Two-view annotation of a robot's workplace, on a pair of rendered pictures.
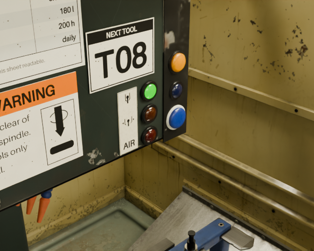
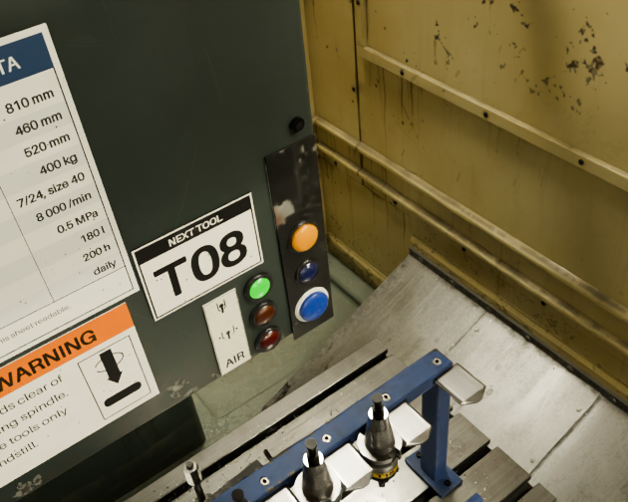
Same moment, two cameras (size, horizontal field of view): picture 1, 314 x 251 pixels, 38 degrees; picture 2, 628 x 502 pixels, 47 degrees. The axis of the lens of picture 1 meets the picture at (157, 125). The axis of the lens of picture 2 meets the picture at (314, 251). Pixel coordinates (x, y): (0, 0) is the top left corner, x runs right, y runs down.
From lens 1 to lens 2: 25 cm
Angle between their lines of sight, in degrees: 17
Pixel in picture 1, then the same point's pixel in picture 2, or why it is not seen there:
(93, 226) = not seen: hidden behind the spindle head
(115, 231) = not seen: hidden behind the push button
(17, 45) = (20, 303)
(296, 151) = (580, 222)
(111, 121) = (200, 341)
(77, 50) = (122, 276)
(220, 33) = (462, 20)
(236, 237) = (459, 382)
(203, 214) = (439, 295)
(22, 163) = (64, 428)
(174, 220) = (395, 301)
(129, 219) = (334, 286)
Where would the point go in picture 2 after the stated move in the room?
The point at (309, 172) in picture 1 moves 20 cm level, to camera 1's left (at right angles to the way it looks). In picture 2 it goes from (599, 256) to (487, 255)
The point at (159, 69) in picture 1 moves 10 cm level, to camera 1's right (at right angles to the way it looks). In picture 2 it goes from (273, 254) to (398, 255)
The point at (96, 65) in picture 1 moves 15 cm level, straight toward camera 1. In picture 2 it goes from (158, 285) to (124, 468)
